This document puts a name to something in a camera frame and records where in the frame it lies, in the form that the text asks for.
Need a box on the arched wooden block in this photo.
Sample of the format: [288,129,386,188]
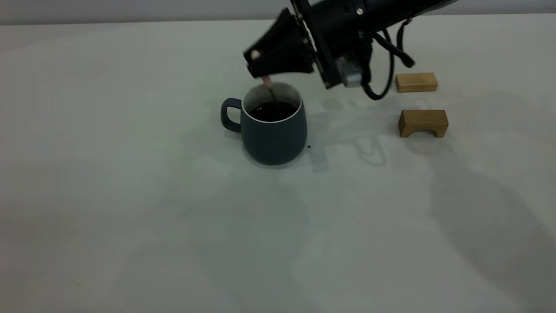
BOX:
[399,110,449,138]

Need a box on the pink handled metal spoon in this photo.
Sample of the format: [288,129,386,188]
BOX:
[250,50,279,105]

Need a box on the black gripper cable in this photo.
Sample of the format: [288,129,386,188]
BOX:
[363,20,416,101]

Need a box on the flat wooden block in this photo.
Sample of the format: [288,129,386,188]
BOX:
[395,73,438,93]

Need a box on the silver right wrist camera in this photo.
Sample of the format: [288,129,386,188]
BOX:
[337,57,364,88]

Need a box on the dark grey ceramic mug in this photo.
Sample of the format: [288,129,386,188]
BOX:
[220,82,308,166]

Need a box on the dark coffee liquid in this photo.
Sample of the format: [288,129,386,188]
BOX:
[249,102,298,122]

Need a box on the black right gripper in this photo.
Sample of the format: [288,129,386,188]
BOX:
[243,0,378,90]

